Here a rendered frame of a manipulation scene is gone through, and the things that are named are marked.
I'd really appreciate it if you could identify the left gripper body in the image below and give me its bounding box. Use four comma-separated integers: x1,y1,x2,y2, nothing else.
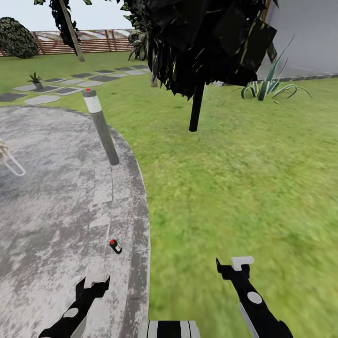
76,282,105,305

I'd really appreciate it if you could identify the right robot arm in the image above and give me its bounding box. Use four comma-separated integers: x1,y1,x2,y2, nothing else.
217,256,293,338

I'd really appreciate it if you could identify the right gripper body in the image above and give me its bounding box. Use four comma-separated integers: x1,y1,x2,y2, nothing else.
221,264,249,286

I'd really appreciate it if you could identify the insectifuge atomizer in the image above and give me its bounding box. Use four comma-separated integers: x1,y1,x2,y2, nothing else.
109,239,123,254

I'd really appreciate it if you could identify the robot trunk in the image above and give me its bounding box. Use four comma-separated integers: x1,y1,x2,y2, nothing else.
138,321,200,338

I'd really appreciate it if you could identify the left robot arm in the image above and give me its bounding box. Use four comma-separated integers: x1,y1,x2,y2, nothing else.
39,273,110,338

